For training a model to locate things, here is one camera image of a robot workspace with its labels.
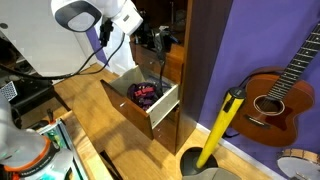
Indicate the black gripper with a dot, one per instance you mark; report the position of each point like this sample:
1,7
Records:
143,30

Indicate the wooden cabinet drawer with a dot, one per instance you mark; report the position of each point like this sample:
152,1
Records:
166,133
166,65

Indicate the wooden drawer white sides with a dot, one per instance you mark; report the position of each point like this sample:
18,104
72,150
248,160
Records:
133,113

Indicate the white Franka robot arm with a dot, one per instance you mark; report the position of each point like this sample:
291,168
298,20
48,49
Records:
76,13

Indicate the thin metal stand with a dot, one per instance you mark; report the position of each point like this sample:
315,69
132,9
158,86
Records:
172,13

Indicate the grey shelf ornament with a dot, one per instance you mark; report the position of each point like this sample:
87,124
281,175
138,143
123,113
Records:
181,20

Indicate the brown wooden shelf cabinet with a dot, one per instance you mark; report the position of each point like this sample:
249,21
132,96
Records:
203,66

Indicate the purple black bag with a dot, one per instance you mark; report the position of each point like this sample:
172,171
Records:
143,95

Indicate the yellow pole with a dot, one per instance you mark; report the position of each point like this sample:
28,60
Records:
220,126

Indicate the black round pole base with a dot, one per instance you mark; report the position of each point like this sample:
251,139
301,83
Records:
190,160

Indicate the large white panel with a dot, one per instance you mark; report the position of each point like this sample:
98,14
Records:
33,43

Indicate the black bench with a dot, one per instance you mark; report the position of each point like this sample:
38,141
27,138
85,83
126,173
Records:
33,90

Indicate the brown acoustic guitar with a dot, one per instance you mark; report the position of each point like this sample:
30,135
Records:
280,106

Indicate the dark cluttered shelf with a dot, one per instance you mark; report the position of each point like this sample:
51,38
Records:
13,60

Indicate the black white checker tag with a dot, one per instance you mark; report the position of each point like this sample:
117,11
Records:
8,90

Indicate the banjo with white head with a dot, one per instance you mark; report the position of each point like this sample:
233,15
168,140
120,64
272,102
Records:
296,163

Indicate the silver framed robot mount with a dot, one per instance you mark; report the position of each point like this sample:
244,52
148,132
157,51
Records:
63,143

